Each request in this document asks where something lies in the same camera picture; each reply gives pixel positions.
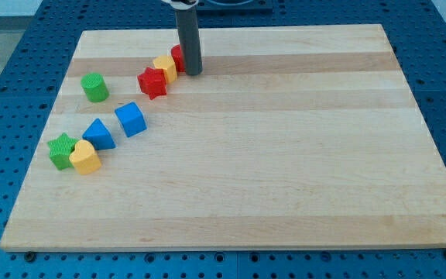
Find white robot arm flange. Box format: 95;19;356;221
162;0;199;10

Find green star block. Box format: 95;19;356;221
47;133;78;171

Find green cylinder block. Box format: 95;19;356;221
81;72;109;102

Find blue triangle block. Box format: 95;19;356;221
82;119;116;150

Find blue cube block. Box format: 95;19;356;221
114;102;147;138

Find yellow heart block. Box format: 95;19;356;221
69;139;102;175

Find red star block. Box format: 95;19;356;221
137;67;166;100

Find red cylinder block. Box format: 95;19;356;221
170;44;185;72

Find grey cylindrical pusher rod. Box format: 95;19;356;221
174;6;203;76

